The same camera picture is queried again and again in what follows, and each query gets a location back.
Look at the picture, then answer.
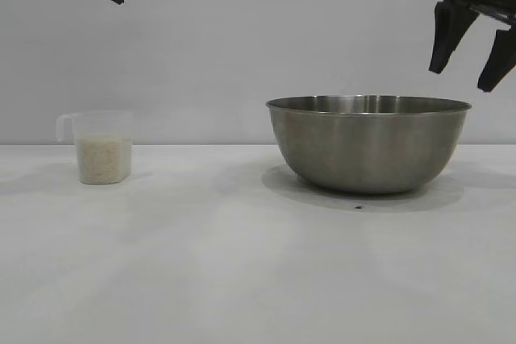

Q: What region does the clear plastic measuring cup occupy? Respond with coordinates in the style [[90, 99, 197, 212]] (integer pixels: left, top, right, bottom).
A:
[[55, 110, 134, 185]]

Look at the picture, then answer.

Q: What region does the white uncooked rice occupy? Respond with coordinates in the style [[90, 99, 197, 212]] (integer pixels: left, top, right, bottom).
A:
[[76, 137, 132, 184]]

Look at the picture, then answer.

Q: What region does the stainless steel mixing bowl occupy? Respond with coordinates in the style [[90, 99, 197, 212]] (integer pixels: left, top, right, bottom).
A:
[[264, 94, 472, 195]]

